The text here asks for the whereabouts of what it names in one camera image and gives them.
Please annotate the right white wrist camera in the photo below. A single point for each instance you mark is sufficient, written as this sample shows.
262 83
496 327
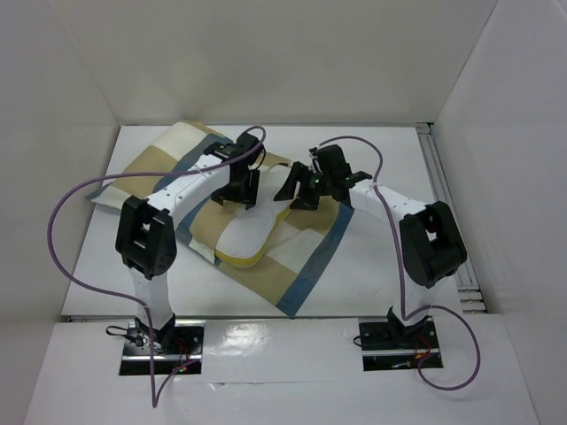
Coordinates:
314 164

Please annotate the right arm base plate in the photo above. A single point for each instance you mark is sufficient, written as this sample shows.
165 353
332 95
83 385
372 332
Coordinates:
380 352

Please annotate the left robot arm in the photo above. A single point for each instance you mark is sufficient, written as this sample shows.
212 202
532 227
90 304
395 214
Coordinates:
217 169

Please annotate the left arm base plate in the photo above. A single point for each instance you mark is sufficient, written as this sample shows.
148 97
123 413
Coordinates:
184 351

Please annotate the aluminium rail front edge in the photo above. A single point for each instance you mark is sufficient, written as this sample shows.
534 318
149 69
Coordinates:
180 317

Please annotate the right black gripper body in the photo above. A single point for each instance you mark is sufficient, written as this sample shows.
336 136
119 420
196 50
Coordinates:
307 187

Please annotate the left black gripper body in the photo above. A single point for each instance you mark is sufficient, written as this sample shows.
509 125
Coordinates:
242 191

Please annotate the white pillow yellow edge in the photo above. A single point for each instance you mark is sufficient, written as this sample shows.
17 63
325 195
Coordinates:
243 242

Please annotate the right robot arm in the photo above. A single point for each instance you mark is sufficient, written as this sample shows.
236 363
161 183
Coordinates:
427 243

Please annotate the blue beige checked pillowcase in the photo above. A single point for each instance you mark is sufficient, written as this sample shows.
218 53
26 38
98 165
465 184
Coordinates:
297 253

